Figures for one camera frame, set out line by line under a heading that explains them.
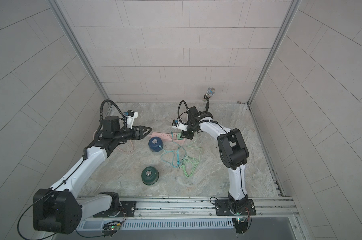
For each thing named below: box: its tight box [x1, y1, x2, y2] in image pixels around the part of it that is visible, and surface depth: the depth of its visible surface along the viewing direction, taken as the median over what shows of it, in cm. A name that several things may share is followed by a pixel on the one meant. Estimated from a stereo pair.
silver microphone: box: [202, 86, 216, 102], surface depth 88 cm
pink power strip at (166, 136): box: [151, 132, 186, 143], surface depth 96 cm
